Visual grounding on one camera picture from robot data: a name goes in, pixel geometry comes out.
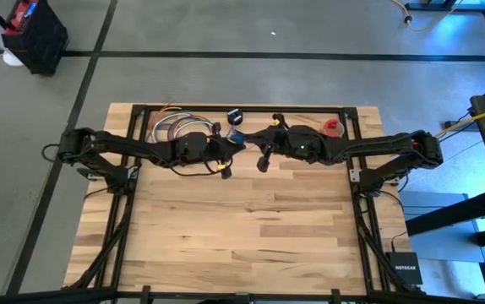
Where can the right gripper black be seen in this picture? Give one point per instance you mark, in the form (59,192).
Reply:
(282,141)

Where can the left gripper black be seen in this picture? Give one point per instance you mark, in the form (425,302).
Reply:
(194,148)

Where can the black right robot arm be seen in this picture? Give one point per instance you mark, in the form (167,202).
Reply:
(373,145)

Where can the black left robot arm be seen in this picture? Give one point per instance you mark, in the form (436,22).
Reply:
(120,145)

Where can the small black round reel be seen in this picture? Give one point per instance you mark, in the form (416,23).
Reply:
(234,117)

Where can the grey metal mounting plate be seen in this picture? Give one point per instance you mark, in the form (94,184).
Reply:
(132,173)
(355,175)

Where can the black storage bin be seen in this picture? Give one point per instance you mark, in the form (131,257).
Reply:
(44,46)

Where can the black stand base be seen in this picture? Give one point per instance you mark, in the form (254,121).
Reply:
(437,6)

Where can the white floor object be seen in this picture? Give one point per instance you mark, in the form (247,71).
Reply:
(12,60)

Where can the red box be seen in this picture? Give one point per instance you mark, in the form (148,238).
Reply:
(18,17)

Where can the black Netgear network switch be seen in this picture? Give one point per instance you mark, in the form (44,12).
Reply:
(405,268)

